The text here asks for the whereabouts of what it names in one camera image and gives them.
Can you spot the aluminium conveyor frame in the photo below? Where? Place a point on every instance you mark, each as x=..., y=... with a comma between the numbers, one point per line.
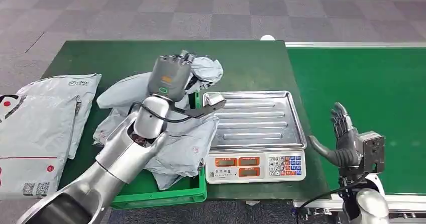
x=332, y=45

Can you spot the green plastic crate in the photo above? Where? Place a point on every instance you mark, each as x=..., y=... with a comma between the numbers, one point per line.
x=159, y=197

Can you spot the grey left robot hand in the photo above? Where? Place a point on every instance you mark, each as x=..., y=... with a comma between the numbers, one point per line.
x=169, y=76

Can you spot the dark green table mat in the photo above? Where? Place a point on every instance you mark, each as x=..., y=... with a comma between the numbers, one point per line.
x=116, y=56

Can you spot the grey parcel bag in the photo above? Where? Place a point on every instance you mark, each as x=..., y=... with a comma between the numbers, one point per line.
x=186, y=139
x=126, y=92

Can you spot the grey parcel with black logo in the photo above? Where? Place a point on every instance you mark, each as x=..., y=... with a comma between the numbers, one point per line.
x=66, y=89

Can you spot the bright green conveyor belt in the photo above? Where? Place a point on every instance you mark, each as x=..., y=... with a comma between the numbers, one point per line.
x=392, y=82

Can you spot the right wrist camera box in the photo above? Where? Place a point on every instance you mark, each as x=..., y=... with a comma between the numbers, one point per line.
x=372, y=152

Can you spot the white round knob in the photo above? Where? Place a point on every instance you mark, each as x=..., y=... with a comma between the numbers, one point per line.
x=268, y=38

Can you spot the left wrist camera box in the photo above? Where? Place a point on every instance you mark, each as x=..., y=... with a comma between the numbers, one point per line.
x=213, y=99

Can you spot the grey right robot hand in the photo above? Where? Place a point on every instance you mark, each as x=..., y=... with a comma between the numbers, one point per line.
x=346, y=149

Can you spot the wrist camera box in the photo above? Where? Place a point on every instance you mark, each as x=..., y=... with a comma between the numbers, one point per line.
x=372, y=152
x=213, y=99

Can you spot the large grey parcel, red line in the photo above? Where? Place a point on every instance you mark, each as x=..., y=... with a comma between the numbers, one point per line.
x=30, y=132

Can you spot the white scale with steel tray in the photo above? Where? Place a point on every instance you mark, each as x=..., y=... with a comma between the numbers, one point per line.
x=256, y=122

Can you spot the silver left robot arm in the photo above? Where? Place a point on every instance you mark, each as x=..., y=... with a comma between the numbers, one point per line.
x=116, y=159

